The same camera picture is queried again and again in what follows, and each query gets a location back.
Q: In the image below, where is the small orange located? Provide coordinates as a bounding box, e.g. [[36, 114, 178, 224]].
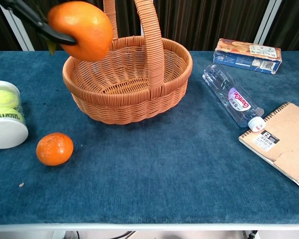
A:
[[36, 132, 74, 167]]

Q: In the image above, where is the large orange with leaf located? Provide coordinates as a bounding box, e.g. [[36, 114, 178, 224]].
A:
[[47, 1, 114, 63]]

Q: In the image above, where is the blue table cloth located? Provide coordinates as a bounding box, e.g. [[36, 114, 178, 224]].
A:
[[0, 51, 299, 226]]

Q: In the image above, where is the clear plastic water bottle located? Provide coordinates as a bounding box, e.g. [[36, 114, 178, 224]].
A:
[[202, 64, 267, 132]]

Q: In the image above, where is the blue orange cracker box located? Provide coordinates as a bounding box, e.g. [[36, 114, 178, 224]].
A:
[[213, 38, 283, 75]]

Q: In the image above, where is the brown spiral notebook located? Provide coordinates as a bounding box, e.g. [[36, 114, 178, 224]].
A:
[[238, 102, 299, 192]]

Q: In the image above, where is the clear tennis ball can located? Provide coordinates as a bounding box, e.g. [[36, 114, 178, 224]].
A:
[[0, 80, 29, 149]]

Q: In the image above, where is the yellow tennis ball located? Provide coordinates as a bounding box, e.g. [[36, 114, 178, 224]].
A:
[[0, 90, 20, 110], [0, 107, 25, 125]]

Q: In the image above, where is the orange wicker basket with handle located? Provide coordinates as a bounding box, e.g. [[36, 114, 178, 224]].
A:
[[62, 0, 194, 125]]

